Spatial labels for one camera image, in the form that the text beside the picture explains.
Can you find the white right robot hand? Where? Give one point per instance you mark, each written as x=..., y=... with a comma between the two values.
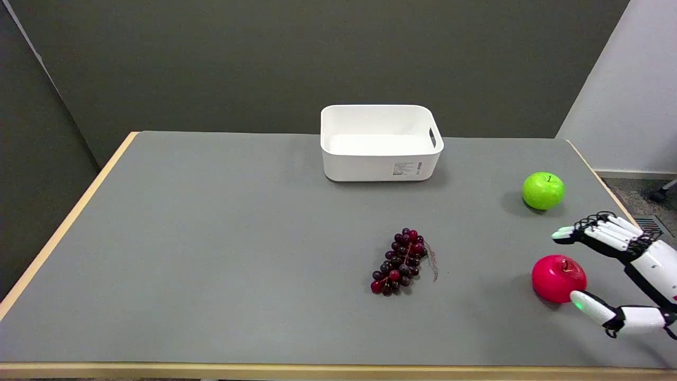
x=651, y=264

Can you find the red apple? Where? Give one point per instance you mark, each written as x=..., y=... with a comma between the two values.
x=556, y=277

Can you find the green apple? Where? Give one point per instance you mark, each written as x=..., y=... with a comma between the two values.
x=542, y=190

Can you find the metal floor vent grate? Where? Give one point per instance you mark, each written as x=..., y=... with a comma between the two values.
x=649, y=225

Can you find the black chair caster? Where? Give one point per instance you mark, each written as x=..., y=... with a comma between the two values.
x=661, y=192

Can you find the dark red grape bunch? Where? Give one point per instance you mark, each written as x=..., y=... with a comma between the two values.
x=400, y=262

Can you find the white plastic storage bin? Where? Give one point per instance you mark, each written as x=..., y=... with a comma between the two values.
x=380, y=143

